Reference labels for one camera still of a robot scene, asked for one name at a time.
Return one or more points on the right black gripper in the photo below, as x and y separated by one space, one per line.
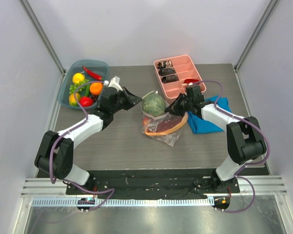
181 104

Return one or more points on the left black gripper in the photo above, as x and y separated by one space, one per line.
131 99

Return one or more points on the brown sliced bread toy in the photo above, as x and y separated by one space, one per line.
164 125

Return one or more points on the green netted melon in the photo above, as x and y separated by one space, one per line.
153 104

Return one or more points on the clear zip top bag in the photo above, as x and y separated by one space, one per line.
168 139

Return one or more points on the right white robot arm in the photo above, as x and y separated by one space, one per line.
245 140

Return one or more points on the blue folded cloth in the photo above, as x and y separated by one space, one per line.
200 126

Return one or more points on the red item in tray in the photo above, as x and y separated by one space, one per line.
190 81

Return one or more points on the dark red cherries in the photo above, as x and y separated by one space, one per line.
94 98

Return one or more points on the pink compartment tray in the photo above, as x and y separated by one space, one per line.
185 69

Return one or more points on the orange tangerine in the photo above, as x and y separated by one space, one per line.
96 88

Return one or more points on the dark items in tray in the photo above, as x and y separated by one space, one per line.
166 71

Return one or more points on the blue plastic fruit basket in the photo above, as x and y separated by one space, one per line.
99 67

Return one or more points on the green pepper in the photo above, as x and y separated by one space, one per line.
87 90

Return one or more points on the red chili pepper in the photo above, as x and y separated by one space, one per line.
92 74

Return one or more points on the green grape bunch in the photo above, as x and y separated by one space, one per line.
76 87

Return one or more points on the yellow lemon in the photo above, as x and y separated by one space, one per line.
78 78
74 99

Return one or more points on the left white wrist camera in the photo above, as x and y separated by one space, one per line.
114 83

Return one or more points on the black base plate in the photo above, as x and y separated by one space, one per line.
159 183

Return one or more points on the white slotted cable duct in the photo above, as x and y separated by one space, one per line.
82 202

